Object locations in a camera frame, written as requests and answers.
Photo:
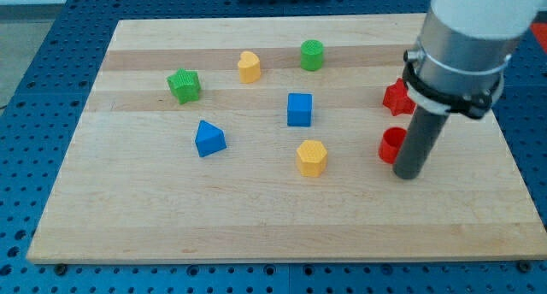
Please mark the red cylinder block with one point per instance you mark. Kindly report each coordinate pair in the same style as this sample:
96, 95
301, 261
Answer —
390, 144

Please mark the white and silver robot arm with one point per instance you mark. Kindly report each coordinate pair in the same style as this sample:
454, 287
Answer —
459, 57

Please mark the green star block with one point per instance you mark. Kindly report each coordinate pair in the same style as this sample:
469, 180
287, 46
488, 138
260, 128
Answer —
184, 85

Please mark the red star block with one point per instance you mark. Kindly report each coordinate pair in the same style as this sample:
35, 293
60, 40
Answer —
396, 99

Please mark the light wooden board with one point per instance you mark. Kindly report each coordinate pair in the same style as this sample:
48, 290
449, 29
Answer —
133, 189

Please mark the yellow hexagon block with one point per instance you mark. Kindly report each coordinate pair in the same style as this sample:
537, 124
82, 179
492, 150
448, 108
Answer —
311, 158

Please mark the blue cube block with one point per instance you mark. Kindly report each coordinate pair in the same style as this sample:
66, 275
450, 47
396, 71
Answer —
299, 109

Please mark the blue triangle block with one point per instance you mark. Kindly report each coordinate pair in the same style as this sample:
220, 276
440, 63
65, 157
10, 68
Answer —
209, 139

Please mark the yellow heart block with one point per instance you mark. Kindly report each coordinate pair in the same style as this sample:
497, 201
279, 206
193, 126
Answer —
249, 67

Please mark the green cylinder block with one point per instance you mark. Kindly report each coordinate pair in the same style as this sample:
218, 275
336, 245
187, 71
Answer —
312, 55

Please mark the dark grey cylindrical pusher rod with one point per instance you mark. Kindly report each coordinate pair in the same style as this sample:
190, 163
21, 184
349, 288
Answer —
421, 136

